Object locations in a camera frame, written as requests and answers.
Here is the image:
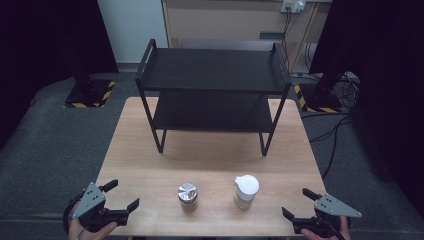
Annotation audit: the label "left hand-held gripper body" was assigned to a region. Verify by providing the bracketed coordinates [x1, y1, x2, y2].
[71, 182, 130, 233]

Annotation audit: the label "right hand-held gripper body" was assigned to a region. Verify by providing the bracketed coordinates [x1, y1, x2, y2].
[293, 193, 363, 238]

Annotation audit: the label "white plastic cup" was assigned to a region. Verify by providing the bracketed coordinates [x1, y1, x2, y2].
[233, 174, 260, 210]

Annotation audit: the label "glass spice jar metal lid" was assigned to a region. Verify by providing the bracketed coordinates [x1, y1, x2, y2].
[177, 182, 199, 213]

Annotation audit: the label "black two-tier shelf rack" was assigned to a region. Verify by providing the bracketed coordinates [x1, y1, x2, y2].
[134, 38, 293, 157]

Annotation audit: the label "person's right hand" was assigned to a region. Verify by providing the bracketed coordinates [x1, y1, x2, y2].
[300, 216, 352, 240]

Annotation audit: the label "person's left hand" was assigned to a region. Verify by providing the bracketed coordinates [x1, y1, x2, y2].
[67, 202, 118, 240]

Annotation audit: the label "black stand with striped base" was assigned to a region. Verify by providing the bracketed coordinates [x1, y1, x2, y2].
[64, 71, 116, 109]
[293, 70, 348, 114]

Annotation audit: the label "black curtain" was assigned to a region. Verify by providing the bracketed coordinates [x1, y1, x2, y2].
[308, 0, 424, 209]
[0, 0, 120, 149]

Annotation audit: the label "grey rectangular cover plate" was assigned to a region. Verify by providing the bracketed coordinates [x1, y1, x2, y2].
[259, 31, 285, 41]

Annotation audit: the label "white power socket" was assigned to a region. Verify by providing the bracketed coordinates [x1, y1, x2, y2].
[280, 0, 307, 14]

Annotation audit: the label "beige office desk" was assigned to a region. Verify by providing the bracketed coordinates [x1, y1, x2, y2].
[161, 0, 334, 73]

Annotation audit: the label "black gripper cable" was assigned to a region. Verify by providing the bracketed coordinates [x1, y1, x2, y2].
[318, 215, 347, 240]

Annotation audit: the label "black floor cables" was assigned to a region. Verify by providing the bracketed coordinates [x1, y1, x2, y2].
[301, 71, 361, 179]

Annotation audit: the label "black cables from socket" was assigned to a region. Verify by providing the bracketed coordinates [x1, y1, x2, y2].
[282, 11, 296, 69]

